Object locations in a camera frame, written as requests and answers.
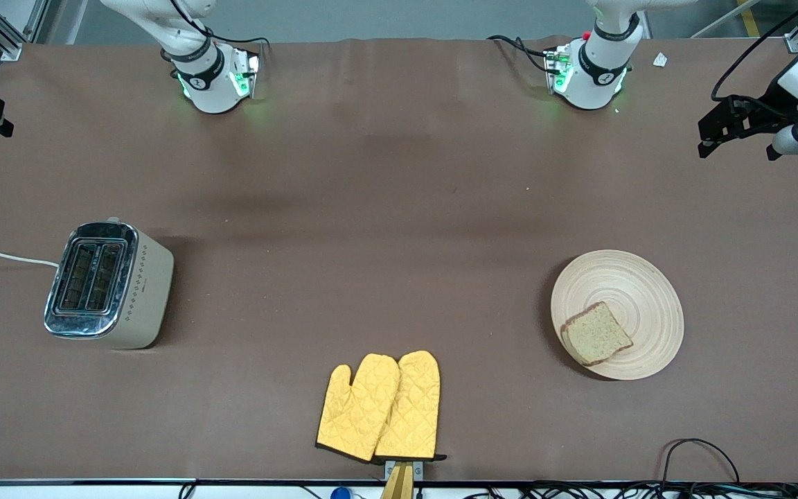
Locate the round wooden plate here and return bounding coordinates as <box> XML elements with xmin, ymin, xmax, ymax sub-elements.
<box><xmin>550</xmin><ymin>249</ymin><xmax>685</xmax><ymax>381</ymax></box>

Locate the brown bread slice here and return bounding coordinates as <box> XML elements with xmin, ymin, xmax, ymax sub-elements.
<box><xmin>560</xmin><ymin>301</ymin><xmax>635</xmax><ymax>367</ymax></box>

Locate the beige chrome two-slot toaster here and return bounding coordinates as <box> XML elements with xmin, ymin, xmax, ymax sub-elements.
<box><xmin>44</xmin><ymin>218</ymin><xmax>175</xmax><ymax>350</ymax></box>

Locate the brown table cloth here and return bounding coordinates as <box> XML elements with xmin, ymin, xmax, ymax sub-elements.
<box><xmin>0</xmin><ymin>35</ymin><xmax>798</xmax><ymax>483</ymax></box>

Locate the yellow quilted oven mitt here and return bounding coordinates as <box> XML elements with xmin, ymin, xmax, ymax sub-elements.
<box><xmin>315</xmin><ymin>353</ymin><xmax>401</xmax><ymax>464</ymax></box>
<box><xmin>374</xmin><ymin>350</ymin><xmax>448</xmax><ymax>464</ymax></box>

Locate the tan wooden stand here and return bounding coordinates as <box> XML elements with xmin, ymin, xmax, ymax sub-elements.
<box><xmin>380</xmin><ymin>463</ymin><xmax>416</xmax><ymax>499</ymax></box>

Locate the white toaster power cord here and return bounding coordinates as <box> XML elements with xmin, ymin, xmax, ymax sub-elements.
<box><xmin>0</xmin><ymin>249</ymin><xmax>60</xmax><ymax>268</ymax></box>

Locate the black left arm base cable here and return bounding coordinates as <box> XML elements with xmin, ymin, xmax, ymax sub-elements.
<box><xmin>487</xmin><ymin>34</ymin><xmax>553</xmax><ymax>74</ymax></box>

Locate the black arm base cable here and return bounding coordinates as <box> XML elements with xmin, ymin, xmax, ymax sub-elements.
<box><xmin>169</xmin><ymin>0</ymin><xmax>272</xmax><ymax>51</ymax></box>
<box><xmin>487</xmin><ymin>34</ymin><xmax>553</xmax><ymax>74</ymax></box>

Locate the black right arm base cable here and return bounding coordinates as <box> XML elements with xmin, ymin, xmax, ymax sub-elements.
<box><xmin>169</xmin><ymin>0</ymin><xmax>272</xmax><ymax>51</ymax></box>

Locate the black looped cable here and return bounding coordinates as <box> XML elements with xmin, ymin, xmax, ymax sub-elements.
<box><xmin>661</xmin><ymin>437</ymin><xmax>741</xmax><ymax>486</ymax></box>

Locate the black cable bundle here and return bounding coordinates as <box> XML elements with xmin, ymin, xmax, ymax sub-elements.
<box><xmin>461</xmin><ymin>481</ymin><xmax>798</xmax><ymax>499</ymax></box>

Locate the small metal bracket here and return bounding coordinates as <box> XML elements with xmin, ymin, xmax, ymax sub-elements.
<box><xmin>384</xmin><ymin>460</ymin><xmax>425</xmax><ymax>481</ymax></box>

